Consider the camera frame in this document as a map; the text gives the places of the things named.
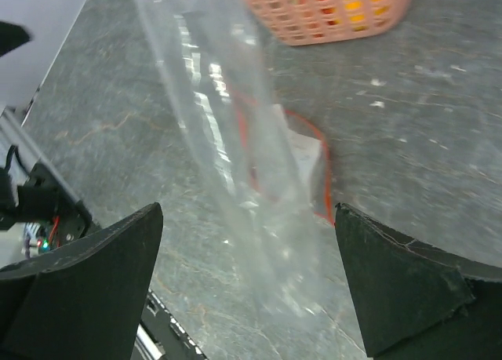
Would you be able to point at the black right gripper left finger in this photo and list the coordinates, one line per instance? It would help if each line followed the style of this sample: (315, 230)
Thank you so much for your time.
(83, 300)

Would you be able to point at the pink plastic basket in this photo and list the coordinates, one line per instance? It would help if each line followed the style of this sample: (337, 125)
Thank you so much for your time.
(309, 22)

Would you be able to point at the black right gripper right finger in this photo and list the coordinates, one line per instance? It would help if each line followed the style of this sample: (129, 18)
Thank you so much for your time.
(416, 301)

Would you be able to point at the clear zip top bag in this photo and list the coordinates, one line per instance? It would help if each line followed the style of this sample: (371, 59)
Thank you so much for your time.
(260, 170)

